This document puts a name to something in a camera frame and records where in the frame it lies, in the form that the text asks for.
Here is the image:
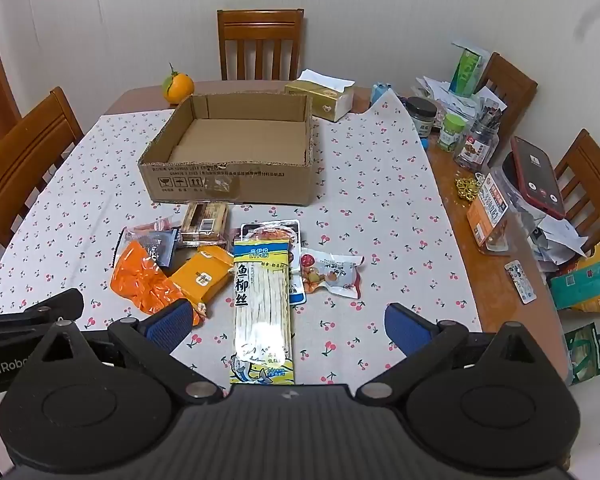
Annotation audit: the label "red smartphone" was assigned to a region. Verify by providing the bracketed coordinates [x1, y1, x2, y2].
[510, 135, 567, 221]

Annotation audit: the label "small white-red snack packet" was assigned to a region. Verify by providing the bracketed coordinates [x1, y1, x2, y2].
[300, 247, 366, 301]

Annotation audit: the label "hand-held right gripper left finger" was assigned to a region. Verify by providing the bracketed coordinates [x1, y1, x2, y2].
[27, 299, 227, 407]

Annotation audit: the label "flat yellow-orange snack packet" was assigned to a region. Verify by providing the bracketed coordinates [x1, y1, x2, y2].
[169, 246, 235, 306]

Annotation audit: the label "gold ornament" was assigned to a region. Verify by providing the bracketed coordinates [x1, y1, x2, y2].
[454, 172, 486, 202]

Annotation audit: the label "gold tissue box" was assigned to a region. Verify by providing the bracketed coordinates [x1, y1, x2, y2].
[284, 69, 357, 122]

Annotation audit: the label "plastic container with orange label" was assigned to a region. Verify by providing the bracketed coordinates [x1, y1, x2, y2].
[466, 165, 571, 256]

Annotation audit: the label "loose white paper sheets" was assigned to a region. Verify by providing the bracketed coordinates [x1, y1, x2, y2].
[530, 215, 586, 266]

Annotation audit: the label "yellow cracker packet with barcode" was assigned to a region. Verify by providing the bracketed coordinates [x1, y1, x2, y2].
[180, 201, 229, 248]

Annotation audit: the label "round meat floss cake packet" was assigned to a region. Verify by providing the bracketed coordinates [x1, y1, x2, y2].
[125, 215, 181, 236]

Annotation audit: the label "orange and teal shopping bag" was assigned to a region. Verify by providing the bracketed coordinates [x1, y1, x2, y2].
[547, 232, 600, 313]

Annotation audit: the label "cardboard box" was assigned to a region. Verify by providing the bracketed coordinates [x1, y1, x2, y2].
[137, 92, 315, 207]

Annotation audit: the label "green and white carton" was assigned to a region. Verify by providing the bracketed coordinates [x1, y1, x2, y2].
[449, 42, 483, 98]

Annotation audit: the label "black noodle picture packet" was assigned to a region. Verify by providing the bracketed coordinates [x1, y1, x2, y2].
[240, 219, 307, 306]

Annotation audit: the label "orange snack packet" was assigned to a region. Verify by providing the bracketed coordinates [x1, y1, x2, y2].
[110, 240, 203, 328]

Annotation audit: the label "green shopping bag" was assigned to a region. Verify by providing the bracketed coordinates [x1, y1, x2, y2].
[565, 322, 600, 386]

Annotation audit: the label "wooden dining chair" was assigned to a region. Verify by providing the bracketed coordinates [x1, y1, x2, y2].
[554, 129, 600, 221]
[0, 86, 85, 248]
[217, 9, 305, 82]
[472, 51, 538, 126]

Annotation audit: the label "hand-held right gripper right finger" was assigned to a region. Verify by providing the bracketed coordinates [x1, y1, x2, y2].
[356, 302, 547, 406]

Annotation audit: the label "pile of white papers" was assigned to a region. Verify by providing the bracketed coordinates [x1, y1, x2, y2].
[412, 75, 508, 126]

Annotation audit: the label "long yellow fish strip packet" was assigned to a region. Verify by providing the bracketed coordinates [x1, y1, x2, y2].
[229, 240, 297, 386]

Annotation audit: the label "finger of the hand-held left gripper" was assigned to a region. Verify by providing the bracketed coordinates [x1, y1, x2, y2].
[0, 288, 84, 335]

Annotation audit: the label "clear jar with red label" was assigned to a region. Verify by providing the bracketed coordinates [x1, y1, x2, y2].
[452, 105, 503, 168]

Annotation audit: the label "cherry print tablecloth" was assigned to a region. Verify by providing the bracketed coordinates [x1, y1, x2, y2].
[0, 87, 483, 396]

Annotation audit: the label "green lid jar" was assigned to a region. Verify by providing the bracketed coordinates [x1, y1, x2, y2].
[437, 112, 467, 153]

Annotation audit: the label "clear dark snack packet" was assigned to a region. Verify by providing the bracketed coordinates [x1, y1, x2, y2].
[122, 227, 182, 268]

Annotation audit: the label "orange fruit with leaf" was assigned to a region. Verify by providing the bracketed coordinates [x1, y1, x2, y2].
[161, 63, 196, 105]

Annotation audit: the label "black lid jar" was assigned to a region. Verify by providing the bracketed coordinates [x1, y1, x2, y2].
[406, 96, 438, 137]

